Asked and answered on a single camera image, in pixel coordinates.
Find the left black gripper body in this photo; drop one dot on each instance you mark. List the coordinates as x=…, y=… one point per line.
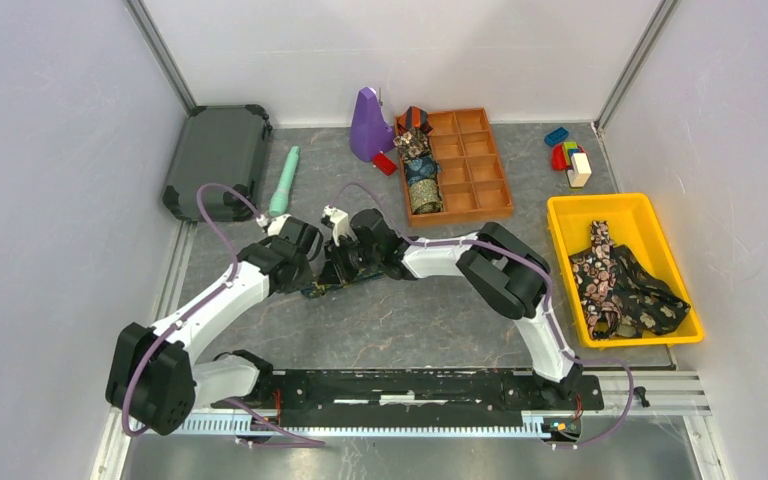
x=302, y=279

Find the orange navy striped rolled tie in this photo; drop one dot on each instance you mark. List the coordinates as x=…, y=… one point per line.
x=415, y=118

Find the white toy block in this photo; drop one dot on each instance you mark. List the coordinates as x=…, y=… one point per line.
x=580, y=170

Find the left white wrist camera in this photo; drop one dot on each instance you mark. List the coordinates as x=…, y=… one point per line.
x=271, y=225

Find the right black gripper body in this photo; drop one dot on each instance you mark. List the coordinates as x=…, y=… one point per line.
x=349, y=257

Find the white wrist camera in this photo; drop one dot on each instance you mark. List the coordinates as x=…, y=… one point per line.
x=271, y=225
x=338, y=222

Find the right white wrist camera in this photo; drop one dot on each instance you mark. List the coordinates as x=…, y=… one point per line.
x=338, y=222

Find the purple metronome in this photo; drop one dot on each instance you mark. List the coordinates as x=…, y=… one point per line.
x=369, y=134

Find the red block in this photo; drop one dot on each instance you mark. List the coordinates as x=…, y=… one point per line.
x=384, y=164

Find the navy yellow floral tie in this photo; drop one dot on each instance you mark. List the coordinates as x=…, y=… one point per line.
x=321, y=289

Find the orange wooden compartment tray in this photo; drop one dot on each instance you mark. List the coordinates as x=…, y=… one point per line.
x=472, y=181

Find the black gold floral tie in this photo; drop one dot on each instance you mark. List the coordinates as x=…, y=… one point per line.
x=643, y=303

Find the blue patterned rolled tie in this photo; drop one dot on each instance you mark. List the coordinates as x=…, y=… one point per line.
x=419, y=169

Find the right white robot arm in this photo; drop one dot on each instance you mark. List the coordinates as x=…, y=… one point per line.
x=508, y=275

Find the blue toy brick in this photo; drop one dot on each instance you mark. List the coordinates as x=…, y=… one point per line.
x=556, y=136

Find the yellow plastic bin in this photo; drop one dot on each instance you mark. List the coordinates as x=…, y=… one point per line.
x=631, y=222

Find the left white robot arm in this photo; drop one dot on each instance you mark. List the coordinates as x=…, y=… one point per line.
x=156, y=379

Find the dark green hard case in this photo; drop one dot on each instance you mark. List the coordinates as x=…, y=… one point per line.
x=217, y=144

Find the olive gold rolled tie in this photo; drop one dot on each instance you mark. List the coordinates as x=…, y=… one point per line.
x=424, y=197

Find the mint green flashlight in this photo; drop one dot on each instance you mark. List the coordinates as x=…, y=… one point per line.
x=279, y=201

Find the colourful toy block stack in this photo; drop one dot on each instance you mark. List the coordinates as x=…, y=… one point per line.
x=561, y=155

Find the pink floral dark tie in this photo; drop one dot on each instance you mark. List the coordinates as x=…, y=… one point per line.
x=595, y=276

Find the brown floral rolled tie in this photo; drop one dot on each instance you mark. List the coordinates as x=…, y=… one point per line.
x=412, y=144

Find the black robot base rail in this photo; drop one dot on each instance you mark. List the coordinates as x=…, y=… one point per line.
x=436, y=398

